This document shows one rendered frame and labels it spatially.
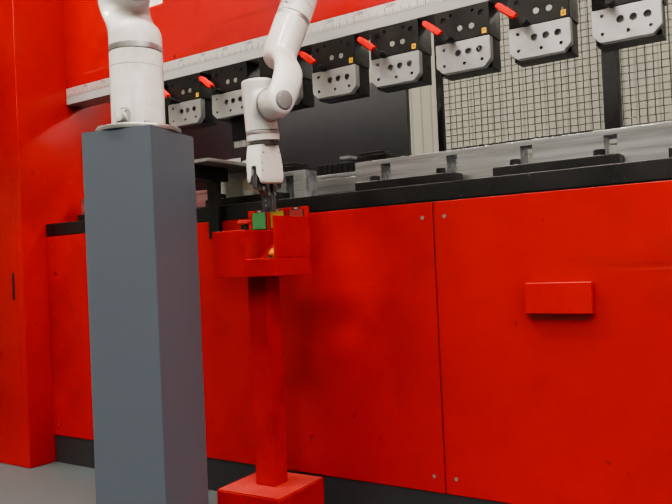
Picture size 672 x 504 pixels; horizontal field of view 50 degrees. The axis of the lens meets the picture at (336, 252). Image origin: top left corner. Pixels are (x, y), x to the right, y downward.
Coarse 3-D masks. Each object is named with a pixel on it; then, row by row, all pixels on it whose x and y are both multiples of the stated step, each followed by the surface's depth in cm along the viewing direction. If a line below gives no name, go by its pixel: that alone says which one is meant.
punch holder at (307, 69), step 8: (264, 64) 222; (304, 64) 218; (264, 72) 222; (272, 72) 220; (304, 72) 217; (312, 72) 221; (304, 80) 218; (304, 88) 218; (312, 88) 221; (304, 96) 218; (312, 96) 221; (296, 104) 217; (304, 104) 218; (312, 104) 221
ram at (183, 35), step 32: (64, 0) 275; (96, 0) 265; (192, 0) 239; (224, 0) 231; (256, 0) 224; (320, 0) 210; (352, 0) 204; (384, 0) 199; (448, 0) 188; (480, 0) 184; (64, 32) 275; (96, 32) 265; (160, 32) 247; (192, 32) 239; (224, 32) 231; (256, 32) 224; (320, 32) 211; (352, 32) 205; (96, 64) 265; (224, 64) 231; (96, 96) 266
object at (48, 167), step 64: (0, 0) 262; (0, 64) 263; (64, 64) 275; (0, 128) 263; (64, 128) 274; (0, 192) 264; (64, 192) 273; (0, 256) 264; (0, 320) 265; (0, 384) 265; (0, 448) 266
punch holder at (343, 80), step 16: (320, 48) 210; (336, 48) 207; (352, 48) 204; (336, 64) 207; (352, 64) 205; (368, 64) 210; (320, 80) 210; (336, 80) 207; (352, 80) 204; (368, 80) 210; (320, 96) 210; (336, 96) 209; (352, 96) 210; (368, 96) 211
